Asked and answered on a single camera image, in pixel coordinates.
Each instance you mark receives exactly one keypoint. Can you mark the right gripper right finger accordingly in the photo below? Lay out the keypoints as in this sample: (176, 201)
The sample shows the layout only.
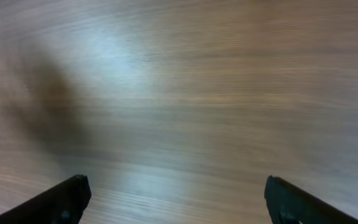
(287, 203)

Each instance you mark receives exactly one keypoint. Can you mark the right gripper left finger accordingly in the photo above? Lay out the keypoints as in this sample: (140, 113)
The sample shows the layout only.
(62, 204)

